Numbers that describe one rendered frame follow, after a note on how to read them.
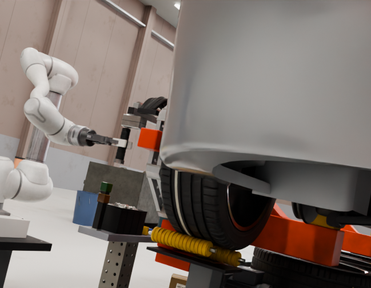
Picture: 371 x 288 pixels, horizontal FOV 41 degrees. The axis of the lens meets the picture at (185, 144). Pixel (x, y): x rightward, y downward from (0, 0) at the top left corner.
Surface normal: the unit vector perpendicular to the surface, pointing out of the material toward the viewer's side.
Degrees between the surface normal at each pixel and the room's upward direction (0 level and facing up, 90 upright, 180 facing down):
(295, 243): 90
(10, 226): 90
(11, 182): 85
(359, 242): 90
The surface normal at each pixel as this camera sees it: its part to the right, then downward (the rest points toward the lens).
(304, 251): -0.47, -0.19
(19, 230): 0.83, 0.14
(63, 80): 0.70, 0.18
